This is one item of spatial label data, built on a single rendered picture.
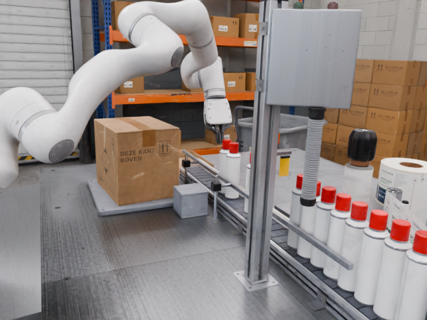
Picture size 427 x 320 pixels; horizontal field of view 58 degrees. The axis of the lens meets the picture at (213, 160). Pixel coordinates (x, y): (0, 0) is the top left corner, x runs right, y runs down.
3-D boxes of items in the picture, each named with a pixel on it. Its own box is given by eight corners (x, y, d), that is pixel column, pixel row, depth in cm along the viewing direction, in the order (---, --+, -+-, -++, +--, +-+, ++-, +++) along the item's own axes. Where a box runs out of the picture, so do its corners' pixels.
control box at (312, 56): (350, 109, 78) (363, 9, 73) (265, 105, 81) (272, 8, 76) (344, 103, 87) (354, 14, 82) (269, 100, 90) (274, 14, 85)
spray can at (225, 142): (234, 193, 146) (236, 140, 140) (221, 195, 143) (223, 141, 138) (227, 189, 150) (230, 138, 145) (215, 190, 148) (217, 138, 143)
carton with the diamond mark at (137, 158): (179, 196, 150) (179, 127, 143) (118, 206, 138) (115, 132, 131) (150, 174, 175) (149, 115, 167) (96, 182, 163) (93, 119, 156)
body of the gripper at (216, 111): (206, 94, 144) (209, 124, 143) (230, 94, 148) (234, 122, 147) (199, 99, 151) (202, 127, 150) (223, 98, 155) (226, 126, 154)
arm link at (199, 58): (165, 52, 125) (186, 95, 154) (214, 44, 123) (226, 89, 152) (164, 29, 128) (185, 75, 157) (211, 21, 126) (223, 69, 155)
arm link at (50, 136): (20, 140, 104) (54, 178, 99) (-6, 117, 93) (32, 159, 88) (157, 32, 117) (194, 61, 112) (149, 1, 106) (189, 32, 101)
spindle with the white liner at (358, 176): (372, 223, 123) (386, 131, 115) (351, 227, 120) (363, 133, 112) (352, 213, 131) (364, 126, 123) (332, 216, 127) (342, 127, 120)
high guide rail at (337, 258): (352, 269, 83) (353, 263, 82) (348, 270, 82) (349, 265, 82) (184, 152, 177) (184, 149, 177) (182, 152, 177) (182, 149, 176)
